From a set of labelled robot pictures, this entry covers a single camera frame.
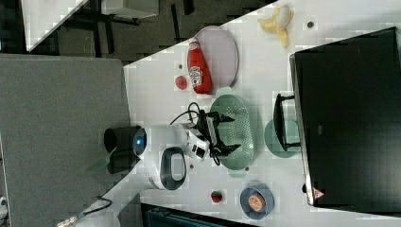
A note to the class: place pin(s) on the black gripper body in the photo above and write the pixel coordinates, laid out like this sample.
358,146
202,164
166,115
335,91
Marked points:
208,127

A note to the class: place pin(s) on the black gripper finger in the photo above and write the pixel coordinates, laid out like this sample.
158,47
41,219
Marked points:
225,150
224,118

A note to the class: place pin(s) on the mint green plastic strainer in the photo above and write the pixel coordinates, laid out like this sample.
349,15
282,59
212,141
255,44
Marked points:
238,132

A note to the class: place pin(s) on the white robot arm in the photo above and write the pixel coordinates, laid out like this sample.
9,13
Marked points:
162,150

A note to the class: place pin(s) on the dark red strawberry toy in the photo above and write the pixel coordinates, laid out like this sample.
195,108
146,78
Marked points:
216,196

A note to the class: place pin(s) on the pale red strawberry toy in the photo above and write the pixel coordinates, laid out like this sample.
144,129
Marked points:
181,82

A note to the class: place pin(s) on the mint green cup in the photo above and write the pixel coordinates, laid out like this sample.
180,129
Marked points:
273,143

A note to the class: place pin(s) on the red ketchup bottle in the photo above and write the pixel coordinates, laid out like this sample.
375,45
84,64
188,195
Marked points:
198,69

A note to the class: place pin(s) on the blue bowl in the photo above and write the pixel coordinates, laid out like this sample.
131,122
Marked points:
260,192

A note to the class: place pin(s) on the orange slice toy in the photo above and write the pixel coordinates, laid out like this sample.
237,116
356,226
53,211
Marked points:
256,202

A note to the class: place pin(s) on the grey round plate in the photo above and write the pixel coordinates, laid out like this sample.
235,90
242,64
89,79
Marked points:
220,52

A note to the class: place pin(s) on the peeled banana toy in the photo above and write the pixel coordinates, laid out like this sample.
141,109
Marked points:
277,23

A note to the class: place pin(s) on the black toaster oven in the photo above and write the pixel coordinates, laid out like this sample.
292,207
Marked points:
347,97

